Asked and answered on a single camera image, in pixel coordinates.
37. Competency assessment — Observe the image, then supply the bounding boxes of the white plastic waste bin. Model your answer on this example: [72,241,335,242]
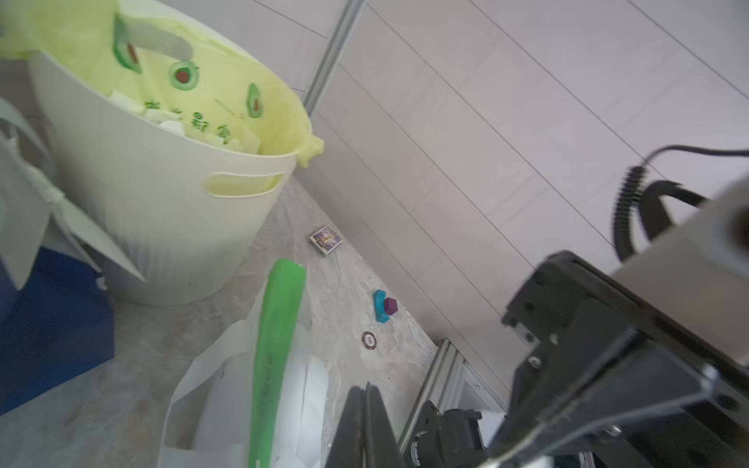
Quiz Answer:
[27,54,302,305]

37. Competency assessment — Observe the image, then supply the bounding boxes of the green white paper bag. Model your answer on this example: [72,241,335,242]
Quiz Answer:
[157,259,329,467]

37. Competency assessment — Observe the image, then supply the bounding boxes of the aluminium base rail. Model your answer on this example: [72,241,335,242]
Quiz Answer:
[398,339,507,456]

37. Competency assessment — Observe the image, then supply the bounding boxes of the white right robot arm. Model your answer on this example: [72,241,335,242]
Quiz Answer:
[402,163,748,467]

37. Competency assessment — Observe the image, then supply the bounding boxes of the small purple card box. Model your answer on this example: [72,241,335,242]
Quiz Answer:
[309,224,343,257]

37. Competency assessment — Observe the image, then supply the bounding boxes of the teal and purple toy blocks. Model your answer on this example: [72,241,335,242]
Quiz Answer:
[374,290,399,324]

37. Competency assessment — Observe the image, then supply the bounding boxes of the yellow-green avocado bin liner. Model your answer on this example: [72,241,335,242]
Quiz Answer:
[1,1,324,167]

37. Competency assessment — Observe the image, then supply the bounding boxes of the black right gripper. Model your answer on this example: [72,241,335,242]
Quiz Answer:
[404,251,748,467]

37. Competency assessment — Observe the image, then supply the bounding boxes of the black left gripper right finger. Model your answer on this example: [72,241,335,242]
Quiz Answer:
[365,383,406,468]

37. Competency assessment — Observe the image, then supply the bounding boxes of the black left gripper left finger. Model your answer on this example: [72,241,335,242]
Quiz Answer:
[325,386,365,468]

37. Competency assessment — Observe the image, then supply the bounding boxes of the blue white paper bag rear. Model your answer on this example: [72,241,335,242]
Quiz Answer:
[1,101,142,413]

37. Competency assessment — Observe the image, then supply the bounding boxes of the shredded paper pieces in bin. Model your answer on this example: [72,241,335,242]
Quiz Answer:
[108,91,261,154]

